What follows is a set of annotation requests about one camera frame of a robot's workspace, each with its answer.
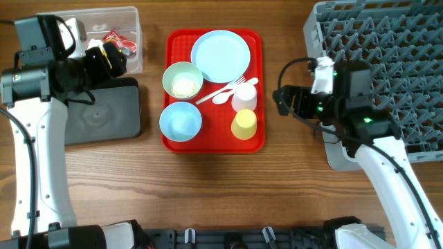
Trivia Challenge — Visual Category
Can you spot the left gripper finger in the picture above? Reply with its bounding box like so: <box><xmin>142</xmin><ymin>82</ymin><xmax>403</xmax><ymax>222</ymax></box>
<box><xmin>84</xmin><ymin>47</ymin><xmax>111</xmax><ymax>85</ymax></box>
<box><xmin>103</xmin><ymin>42</ymin><xmax>127</xmax><ymax>77</ymax></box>

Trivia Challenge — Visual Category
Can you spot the red snack wrapper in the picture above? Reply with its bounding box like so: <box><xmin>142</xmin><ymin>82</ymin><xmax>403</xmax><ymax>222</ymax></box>
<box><xmin>102</xmin><ymin>28</ymin><xmax>137</xmax><ymax>57</ymax></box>

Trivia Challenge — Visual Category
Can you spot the yellow snack wrapper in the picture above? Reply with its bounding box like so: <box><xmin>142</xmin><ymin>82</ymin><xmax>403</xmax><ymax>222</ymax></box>
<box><xmin>104</xmin><ymin>46</ymin><xmax>125</xmax><ymax>71</ymax></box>

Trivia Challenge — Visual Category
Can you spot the white tissue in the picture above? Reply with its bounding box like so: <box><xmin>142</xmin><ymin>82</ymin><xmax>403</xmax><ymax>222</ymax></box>
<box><xmin>88</xmin><ymin>39</ymin><xmax>103</xmax><ymax>50</ymax></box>

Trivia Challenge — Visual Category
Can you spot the yellow plastic cup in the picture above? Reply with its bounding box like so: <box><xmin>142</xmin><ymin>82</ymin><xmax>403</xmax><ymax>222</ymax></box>
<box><xmin>231</xmin><ymin>109</ymin><xmax>257</xmax><ymax>140</ymax></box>

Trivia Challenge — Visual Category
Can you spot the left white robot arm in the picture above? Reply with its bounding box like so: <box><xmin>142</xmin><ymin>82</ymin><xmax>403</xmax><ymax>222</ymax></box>
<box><xmin>1</xmin><ymin>15</ymin><xmax>149</xmax><ymax>248</ymax></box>

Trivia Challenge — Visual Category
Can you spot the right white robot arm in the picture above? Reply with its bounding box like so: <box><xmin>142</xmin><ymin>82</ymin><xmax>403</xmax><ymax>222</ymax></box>
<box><xmin>273</xmin><ymin>57</ymin><xmax>442</xmax><ymax>248</ymax></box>

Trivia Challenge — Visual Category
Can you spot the grey dishwasher rack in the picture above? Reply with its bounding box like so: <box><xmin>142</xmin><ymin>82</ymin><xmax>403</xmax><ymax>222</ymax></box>
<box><xmin>303</xmin><ymin>0</ymin><xmax>442</xmax><ymax>163</ymax></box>

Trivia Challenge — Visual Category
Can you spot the clear plastic bin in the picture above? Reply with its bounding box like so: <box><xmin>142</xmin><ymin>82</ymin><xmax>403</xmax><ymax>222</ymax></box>
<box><xmin>42</xmin><ymin>6</ymin><xmax>143</xmax><ymax>74</ymax></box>

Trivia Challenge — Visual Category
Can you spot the black bin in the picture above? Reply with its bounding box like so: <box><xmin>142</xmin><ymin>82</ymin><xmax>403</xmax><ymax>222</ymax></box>
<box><xmin>65</xmin><ymin>77</ymin><xmax>141</xmax><ymax>145</ymax></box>

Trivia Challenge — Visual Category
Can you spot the green bowl with rice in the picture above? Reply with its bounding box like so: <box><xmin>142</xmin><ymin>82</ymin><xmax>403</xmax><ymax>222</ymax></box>
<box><xmin>162</xmin><ymin>62</ymin><xmax>204</xmax><ymax>100</ymax></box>

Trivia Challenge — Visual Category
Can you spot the white plastic fork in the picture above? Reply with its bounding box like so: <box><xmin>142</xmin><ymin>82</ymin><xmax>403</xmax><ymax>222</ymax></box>
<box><xmin>195</xmin><ymin>75</ymin><xmax>246</xmax><ymax>104</ymax></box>

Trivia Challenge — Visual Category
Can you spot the white plastic spoon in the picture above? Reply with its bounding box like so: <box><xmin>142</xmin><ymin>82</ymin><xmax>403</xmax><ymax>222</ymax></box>
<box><xmin>212</xmin><ymin>77</ymin><xmax>259</xmax><ymax>104</ymax></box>

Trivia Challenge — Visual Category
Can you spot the light blue plate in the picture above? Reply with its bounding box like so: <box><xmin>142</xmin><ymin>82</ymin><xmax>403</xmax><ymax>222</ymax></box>
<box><xmin>190</xmin><ymin>30</ymin><xmax>251</xmax><ymax>84</ymax></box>

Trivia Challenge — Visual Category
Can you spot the red plastic tray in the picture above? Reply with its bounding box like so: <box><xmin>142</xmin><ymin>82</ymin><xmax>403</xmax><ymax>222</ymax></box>
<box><xmin>161</xmin><ymin>29</ymin><xmax>266</xmax><ymax>154</ymax></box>

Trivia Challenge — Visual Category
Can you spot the light blue bowl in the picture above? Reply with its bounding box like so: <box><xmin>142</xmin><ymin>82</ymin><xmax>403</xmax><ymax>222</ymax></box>
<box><xmin>159</xmin><ymin>102</ymin><xmax>202</xmax><ymax>142</ymax></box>

